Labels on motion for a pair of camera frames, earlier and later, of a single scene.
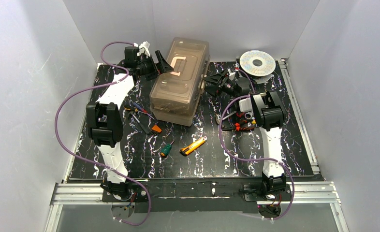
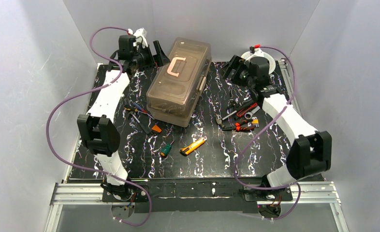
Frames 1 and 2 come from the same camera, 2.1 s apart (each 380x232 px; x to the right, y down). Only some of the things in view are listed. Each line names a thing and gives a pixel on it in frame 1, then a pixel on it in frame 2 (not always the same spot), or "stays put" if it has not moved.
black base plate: x=184 y=195 stays put
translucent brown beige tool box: x=173 y=98 stays put
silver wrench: x=229 y=115 stays put
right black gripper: x=220 y=84 -> x=236 y=68
